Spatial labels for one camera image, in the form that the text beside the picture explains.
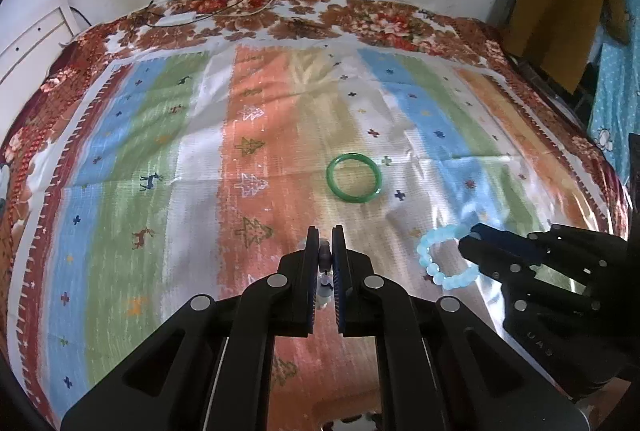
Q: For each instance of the striped colourful cloth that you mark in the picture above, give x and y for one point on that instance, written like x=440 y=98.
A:
x=175 y=191

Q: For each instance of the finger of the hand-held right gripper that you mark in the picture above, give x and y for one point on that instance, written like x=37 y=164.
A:
x=510 y=245
x=495 y=268

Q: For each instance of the brown hanging garment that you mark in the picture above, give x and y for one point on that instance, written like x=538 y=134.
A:
x=560 y=1

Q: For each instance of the red floral bedsheet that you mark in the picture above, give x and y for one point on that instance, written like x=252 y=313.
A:
x=375 y=18

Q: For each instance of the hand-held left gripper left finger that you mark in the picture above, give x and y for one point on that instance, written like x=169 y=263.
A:
x=295 y=291

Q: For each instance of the white headboard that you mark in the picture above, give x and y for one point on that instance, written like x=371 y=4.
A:
x=30 y=43

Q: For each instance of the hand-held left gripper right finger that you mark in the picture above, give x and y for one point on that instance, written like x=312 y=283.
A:
x=355 y=291

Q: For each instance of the green jade bangle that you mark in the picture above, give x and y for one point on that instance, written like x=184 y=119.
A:
x=330 y=183

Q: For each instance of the blue patterned hanging cloth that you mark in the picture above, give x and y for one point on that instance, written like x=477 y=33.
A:
x=617 y=111

